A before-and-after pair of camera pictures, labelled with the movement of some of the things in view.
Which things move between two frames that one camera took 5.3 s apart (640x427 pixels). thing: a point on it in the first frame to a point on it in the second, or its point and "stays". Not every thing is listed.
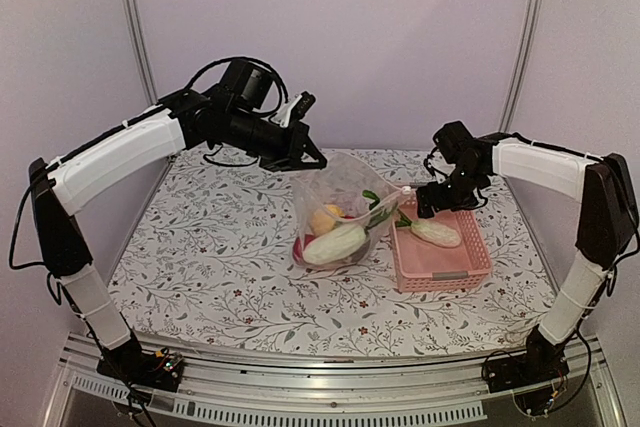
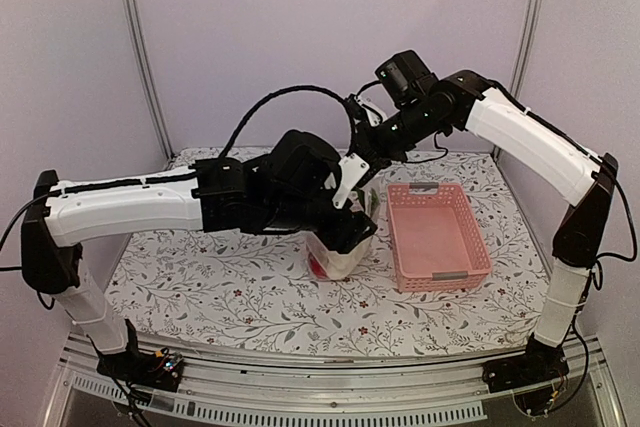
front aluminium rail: [438, 389] stays
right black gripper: [440, 203] to [373, 154]
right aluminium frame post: [530, 34] stays
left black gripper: [290, 156] to [349, 231]
